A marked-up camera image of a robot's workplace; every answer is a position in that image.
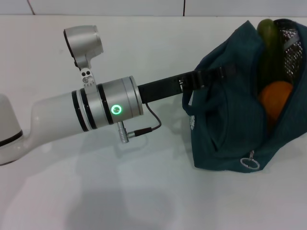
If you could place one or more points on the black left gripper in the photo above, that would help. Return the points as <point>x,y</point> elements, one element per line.
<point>160,89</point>

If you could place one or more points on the teal insulated lunch bag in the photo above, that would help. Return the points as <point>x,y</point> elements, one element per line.
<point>227,134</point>

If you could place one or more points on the green cucumber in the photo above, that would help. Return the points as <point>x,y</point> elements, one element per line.
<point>269,48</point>

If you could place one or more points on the orange yellow pear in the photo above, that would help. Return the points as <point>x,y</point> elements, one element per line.
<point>275,100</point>

